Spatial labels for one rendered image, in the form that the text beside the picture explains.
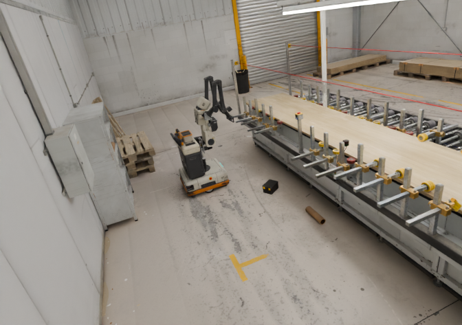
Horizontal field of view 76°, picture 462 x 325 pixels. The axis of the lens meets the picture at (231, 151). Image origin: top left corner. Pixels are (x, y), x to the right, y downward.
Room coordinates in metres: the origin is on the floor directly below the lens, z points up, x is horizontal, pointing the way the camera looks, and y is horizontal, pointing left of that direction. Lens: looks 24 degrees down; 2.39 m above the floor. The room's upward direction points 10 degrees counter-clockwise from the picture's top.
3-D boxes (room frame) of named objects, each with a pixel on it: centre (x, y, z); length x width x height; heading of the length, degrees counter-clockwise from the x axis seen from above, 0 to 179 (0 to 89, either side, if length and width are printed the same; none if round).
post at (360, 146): (2.40, -1.16, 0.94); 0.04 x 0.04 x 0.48; 17
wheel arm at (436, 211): (1.60, -1.27, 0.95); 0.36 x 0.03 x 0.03; 107
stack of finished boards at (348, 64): (10.58, -4.73, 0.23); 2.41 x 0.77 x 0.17; 108
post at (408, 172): (1.92, -1.31, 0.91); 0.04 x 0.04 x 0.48; 17
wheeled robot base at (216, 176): (4.21, 0.50, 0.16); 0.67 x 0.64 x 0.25; 107
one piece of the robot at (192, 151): (4.18, 0.59, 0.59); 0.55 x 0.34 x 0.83; 17
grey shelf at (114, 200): (3.87, 1.79, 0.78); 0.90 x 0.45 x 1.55; 17
